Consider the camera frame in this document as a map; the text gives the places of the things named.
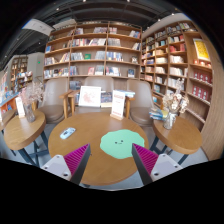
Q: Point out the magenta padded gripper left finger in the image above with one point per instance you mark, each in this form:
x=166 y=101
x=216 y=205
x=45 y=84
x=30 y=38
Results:
x=71 y=166

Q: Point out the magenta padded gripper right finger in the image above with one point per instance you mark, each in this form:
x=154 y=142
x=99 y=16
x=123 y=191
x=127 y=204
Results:
x=152 y=167

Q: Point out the green smiley mouse pad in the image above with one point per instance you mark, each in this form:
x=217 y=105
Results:
x=118 y=144

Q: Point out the round wooden right side table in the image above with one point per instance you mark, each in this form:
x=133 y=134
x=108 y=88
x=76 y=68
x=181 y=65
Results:
x=183 y=137

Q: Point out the stack of books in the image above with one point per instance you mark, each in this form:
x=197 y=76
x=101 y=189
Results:
x=158 y=114

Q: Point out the round wooden left side table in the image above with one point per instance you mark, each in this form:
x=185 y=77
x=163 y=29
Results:
x=19 y=132

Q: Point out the right brown leather armchair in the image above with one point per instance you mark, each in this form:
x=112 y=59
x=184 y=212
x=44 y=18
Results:
x=142 y=104

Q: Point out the brown leather armchair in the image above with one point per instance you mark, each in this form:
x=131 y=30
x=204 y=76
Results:
x=142 y=104
x=53 y=101
x=106 y=84

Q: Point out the left brown leather armchair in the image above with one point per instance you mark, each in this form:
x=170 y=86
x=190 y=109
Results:
x=53 y=101

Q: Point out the glass vase dried white flowers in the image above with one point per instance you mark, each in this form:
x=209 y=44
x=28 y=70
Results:
x=174 y=103

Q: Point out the white framed picture board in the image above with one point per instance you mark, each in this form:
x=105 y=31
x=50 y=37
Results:
x=90 y=96

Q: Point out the dark book on chair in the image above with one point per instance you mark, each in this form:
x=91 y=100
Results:
x=106 y=99

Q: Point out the white red standing sign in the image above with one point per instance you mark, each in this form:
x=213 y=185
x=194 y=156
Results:
x=118 y=99

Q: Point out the small white card sign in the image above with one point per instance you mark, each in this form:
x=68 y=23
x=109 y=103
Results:
x=20 y=108

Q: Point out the glass vase dried pink flowers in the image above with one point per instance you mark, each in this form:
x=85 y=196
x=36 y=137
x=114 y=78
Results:
x=33 y=92

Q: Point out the middle brown leather armchair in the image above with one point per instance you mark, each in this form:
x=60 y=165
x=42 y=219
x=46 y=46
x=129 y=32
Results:
x=106 y=84

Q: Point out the distant left wooden bookshelf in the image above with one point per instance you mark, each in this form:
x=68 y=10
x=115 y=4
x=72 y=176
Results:
x=20 y=76

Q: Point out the large wooden back bookshelf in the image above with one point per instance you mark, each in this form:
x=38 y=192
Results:
x=94 y=48

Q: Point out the yellow poster on shelf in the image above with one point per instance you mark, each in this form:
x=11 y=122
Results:
x=201 y=50

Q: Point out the white ceiling air conditioner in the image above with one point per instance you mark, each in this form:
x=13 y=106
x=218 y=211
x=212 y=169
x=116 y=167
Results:
x=39 y=26

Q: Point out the wooden right wall bookshelf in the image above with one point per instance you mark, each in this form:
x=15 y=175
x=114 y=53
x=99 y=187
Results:
x=168 y=54

